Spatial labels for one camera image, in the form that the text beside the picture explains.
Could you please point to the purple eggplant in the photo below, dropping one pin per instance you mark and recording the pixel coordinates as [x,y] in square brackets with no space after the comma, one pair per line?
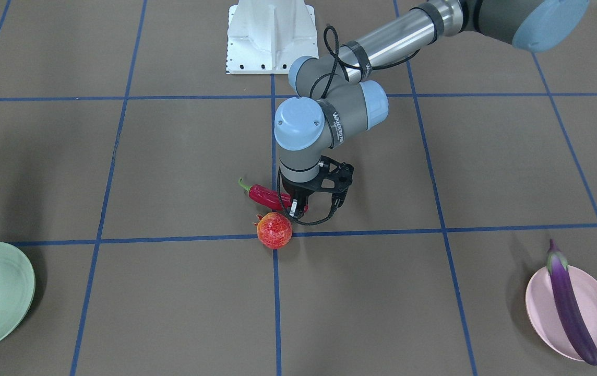
[567,307]

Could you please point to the red chili pepper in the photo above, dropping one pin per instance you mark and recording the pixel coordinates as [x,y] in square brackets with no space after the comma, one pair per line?
[267,197]

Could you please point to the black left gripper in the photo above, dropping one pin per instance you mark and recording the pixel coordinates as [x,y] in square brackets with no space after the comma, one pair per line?
[294,191]

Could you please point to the red yellow pomegranate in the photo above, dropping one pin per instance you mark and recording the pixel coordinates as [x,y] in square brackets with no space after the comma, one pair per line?
[273,230]

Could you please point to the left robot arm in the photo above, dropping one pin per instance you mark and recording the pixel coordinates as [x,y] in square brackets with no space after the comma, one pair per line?
[336,100]

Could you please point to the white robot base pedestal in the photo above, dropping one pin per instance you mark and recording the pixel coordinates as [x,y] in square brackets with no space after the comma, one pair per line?
[266,37]

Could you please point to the pink plate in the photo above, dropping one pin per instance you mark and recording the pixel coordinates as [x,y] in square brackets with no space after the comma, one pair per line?
[542,314]

